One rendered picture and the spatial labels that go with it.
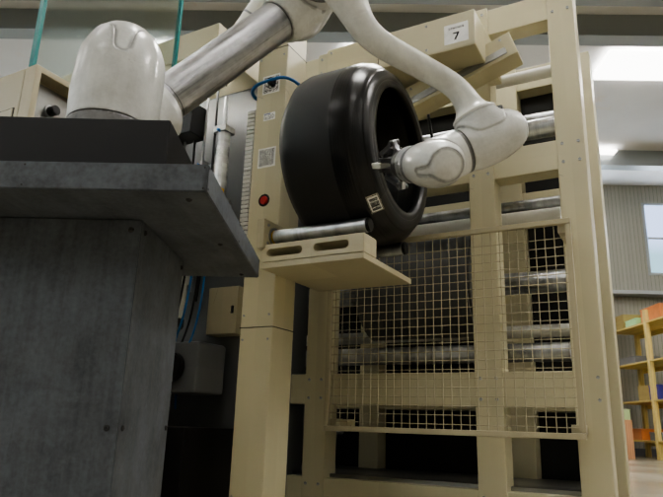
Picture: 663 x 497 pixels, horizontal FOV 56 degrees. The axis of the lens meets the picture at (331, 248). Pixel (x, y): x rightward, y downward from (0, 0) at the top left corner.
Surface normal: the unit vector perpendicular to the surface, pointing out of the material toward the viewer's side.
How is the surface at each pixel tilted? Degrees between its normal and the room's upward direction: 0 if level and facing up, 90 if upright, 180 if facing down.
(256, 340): 90
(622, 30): 90
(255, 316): 90
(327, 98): 75
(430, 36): 90
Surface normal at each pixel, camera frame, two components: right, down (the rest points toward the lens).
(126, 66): 0.51, -0.29
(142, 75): 0.80, -0.19
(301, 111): -0.47, -0.40
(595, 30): -0.03, -0.27
